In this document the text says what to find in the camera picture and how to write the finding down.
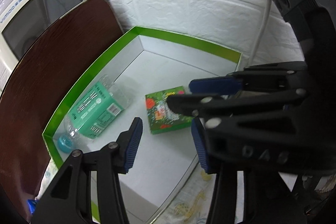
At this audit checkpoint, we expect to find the green floral small box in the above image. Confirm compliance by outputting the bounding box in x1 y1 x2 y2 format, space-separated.
145 86 195 136

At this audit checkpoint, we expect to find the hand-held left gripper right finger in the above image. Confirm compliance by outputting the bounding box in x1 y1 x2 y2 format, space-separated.
191 117 302 224

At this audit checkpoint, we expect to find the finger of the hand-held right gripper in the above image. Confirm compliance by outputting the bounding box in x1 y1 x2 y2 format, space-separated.
167 88 336 174
188 61 307 95

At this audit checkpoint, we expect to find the printed cloth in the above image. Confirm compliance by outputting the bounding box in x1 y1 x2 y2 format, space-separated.
37 156 336 224

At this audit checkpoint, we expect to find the small blue box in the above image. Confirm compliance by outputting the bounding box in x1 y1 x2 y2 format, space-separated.
27 199 40 214

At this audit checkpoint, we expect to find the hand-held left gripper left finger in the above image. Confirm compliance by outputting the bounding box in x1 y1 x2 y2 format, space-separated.
31 117 143 224

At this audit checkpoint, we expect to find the green-edged cardboard box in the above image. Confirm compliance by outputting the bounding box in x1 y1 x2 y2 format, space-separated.
42 26 242 224

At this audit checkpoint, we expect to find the white cable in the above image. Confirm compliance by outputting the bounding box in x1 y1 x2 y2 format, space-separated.
251 0 272 67

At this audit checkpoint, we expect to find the clear bottle with green label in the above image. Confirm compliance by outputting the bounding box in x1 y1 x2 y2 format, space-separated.
59 74 134 153

